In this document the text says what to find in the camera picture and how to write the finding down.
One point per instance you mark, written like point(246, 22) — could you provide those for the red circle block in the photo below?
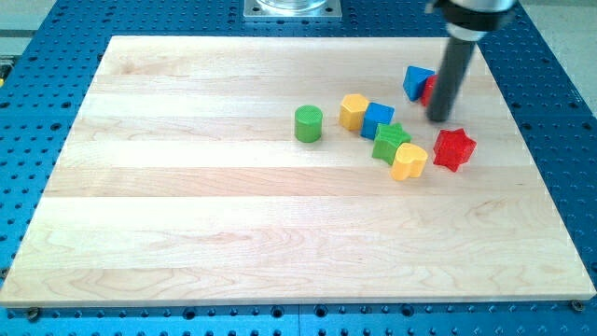
point(428, 90)

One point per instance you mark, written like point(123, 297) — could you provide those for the yellow heart block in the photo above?
point(409, 162)

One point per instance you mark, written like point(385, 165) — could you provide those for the blue cube block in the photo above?
point(375, 115)

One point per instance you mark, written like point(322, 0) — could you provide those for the green cylinder block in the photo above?
point(308, 123)

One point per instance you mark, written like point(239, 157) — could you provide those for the green star block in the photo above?
point(388, 138)

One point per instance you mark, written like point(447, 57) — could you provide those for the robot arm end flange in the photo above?
point(471, 20)

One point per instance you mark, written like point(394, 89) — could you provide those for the wooden board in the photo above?
point(181, 182)

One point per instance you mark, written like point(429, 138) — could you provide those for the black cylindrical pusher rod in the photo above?
point(456, 59)

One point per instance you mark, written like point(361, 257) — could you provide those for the yellow hexagon block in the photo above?
point(352, 111)

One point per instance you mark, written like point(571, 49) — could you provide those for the blue triangle block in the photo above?
point(414, 81)

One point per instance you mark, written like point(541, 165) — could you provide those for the red star block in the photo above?
point(453, 148)

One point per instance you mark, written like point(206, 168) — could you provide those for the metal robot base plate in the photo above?
point(263, 10)

